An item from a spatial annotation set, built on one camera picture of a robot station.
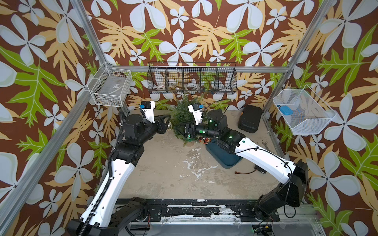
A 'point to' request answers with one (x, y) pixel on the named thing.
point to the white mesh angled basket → (311, 114)
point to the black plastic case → (249, 118)
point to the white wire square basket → (111, 86)
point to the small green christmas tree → (181, 114)
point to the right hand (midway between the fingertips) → (177, 125)
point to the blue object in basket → (286, 110)
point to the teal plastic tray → (228, 160)
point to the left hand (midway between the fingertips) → (168, 114)
